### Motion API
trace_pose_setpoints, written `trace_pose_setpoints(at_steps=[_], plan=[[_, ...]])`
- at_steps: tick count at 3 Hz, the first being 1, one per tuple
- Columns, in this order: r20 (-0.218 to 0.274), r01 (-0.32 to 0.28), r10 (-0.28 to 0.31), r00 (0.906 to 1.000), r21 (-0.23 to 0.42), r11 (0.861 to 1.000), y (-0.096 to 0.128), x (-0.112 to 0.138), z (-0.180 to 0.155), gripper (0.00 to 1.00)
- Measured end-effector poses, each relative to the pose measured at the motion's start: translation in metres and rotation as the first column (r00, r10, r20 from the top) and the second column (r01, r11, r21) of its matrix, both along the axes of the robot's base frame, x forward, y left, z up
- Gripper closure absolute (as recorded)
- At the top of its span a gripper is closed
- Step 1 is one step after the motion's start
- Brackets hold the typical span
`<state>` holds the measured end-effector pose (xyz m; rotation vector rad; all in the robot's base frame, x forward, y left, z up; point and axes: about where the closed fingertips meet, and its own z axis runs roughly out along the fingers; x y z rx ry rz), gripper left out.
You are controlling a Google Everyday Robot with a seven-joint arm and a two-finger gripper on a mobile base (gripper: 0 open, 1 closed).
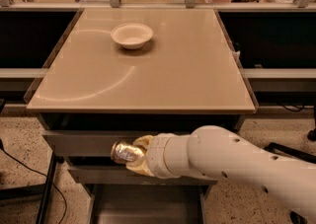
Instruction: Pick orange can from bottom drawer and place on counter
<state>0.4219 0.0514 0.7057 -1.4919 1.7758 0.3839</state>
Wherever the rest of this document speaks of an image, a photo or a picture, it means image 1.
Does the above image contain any black metal stand frame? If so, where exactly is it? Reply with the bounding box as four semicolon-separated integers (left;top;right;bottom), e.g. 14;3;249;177
0;153;66;224

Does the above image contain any grey drawer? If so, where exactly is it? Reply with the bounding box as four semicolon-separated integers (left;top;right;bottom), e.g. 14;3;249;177
68;157;217;186
87;185;206;224
43;114;245;157

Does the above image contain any grey bottom drawer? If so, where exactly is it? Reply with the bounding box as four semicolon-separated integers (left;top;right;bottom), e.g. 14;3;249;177
87;185;206;224

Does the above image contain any black floor cable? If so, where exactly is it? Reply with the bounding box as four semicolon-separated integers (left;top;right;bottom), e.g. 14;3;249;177
0;138;68;224

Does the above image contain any grey top drawer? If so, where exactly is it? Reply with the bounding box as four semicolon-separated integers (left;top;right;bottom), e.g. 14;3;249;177
43;114;245;157

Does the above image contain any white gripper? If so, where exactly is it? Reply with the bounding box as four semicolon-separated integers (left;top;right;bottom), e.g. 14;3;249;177
125;133;190;179

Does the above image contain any white paper bowl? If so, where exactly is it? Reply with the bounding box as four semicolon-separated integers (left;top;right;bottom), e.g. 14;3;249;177
111;23;153;50

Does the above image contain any black office chair base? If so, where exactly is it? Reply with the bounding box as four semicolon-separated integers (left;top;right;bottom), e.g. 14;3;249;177
264;128;316;224

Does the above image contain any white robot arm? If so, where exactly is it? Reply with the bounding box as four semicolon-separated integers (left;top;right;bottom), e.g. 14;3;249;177
126;125;316;223

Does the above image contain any grey middle drawer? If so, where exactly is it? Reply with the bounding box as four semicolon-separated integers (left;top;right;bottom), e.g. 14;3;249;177
68;157;217;186

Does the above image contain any orange soda can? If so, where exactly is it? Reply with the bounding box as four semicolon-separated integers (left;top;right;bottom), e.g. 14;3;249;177
111;141;146;165

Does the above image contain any beige cabinet counter top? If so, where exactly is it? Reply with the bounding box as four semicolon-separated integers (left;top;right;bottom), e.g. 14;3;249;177
28;8;257;114

